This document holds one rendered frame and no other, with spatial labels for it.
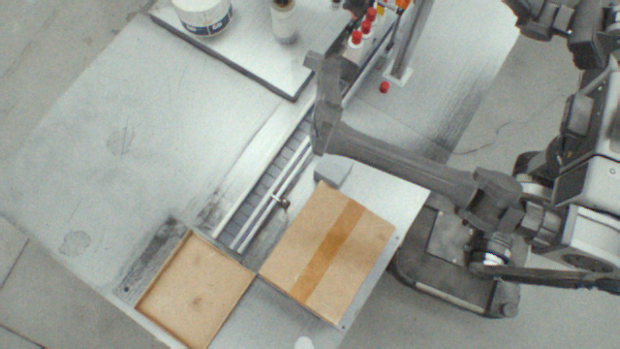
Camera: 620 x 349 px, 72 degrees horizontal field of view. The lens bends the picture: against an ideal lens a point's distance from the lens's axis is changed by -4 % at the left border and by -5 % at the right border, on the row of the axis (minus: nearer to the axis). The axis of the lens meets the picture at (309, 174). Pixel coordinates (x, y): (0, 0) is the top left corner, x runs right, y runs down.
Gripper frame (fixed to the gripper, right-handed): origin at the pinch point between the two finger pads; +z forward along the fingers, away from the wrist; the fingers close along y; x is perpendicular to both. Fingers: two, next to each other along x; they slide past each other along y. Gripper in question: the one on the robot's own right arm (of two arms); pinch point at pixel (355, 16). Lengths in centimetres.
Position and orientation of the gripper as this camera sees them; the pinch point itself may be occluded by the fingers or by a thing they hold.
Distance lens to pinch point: 160.0
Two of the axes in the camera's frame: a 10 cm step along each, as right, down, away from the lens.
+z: -0.2, 2.9, 9.6
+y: -5.3, 8.1, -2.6
